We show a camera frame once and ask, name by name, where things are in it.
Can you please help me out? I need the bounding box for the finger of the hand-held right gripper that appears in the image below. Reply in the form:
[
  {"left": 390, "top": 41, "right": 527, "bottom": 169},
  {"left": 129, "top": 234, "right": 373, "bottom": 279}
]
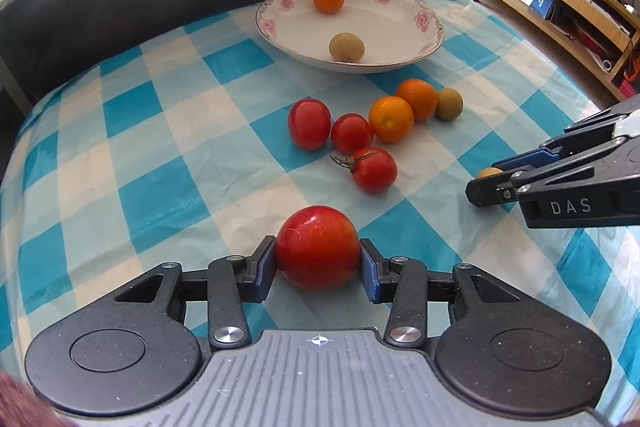
[
  {"left": 465, "top": 134, "right": 640, "bottom": 229},
  {"left": 495, "top": 97, "right": 640, "bottom": 172}
]

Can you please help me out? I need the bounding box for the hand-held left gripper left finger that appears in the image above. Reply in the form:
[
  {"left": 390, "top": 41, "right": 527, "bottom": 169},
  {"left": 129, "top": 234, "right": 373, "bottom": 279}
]
[{"left": 114, "top": 234, "right": 277, "bottom": 353}]

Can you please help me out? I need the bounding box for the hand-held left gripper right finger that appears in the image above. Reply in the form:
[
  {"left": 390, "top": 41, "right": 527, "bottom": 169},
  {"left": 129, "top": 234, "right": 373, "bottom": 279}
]
[{"left": 359, "top": 238, "right": 531, "bottom": 350}]

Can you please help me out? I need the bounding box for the large red tomato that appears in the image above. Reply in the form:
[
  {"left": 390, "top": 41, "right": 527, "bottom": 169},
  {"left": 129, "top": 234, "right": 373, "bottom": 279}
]
[{"left": 275, "top": 205, "right": 361, "bottom": 292}]

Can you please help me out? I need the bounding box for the red tomato with stem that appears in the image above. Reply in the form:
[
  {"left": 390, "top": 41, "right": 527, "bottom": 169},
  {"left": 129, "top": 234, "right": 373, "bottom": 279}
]
[{"left": 330, "top": 147, "right": 398, "bottom": 194}]

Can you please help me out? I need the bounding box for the small red tomato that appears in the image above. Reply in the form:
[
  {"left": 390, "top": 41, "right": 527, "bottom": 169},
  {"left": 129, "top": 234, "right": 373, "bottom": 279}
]
[{"left": 330, "top": 113, "right": 375, "bottom": 155}]

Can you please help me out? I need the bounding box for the oval red tomato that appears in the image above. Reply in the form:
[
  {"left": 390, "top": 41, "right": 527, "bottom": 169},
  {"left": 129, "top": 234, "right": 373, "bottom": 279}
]
[{"left": 287, "top": 99, "right": 332, "bottom": 152}]

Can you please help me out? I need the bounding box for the white floral plate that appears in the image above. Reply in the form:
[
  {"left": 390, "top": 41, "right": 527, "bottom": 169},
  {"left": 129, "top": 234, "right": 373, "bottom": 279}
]
[{"left": 255, "top": 0, "right": 446, "bottom": 74}]

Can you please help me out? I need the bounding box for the person's left forearm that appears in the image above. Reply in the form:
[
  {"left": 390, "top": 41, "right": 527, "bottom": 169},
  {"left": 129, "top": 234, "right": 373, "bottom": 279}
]
[{"left": 0, "top": 369, "right": 68, "bottom": 427}]

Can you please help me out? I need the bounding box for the blue checked tablecloth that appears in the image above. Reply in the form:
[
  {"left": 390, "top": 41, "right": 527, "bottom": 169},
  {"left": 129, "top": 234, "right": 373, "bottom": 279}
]
[{"left": 0, "top": 0, "right": 640, "bottom": 427}]

